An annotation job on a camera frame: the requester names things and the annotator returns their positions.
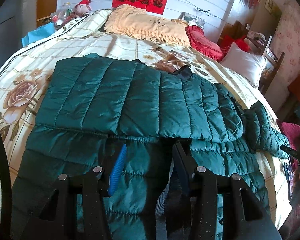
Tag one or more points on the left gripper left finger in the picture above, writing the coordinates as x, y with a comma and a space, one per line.
76, 209

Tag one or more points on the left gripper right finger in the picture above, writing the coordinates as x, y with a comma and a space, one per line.
243, 215

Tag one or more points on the dark green puffer jacket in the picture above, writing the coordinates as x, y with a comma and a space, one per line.
95, 102

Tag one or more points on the dark red velvet blanket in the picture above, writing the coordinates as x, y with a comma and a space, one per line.
292, 132

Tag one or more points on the floral cream bed quilt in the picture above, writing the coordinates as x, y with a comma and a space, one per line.
25, 78

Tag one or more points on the white satin pillow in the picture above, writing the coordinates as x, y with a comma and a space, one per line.
248, 65

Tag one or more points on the wooden chair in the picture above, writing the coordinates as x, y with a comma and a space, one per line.
273, 62

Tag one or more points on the red ruffled heart pillow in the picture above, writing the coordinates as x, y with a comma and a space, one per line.
202, 44

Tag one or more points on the framed photo on headboard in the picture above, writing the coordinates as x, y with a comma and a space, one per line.
192, 20

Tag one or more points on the yellow ruffled pillow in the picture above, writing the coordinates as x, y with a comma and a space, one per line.
136, 23

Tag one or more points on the plush doll with red hat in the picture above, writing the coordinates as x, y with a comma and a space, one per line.
82, 8

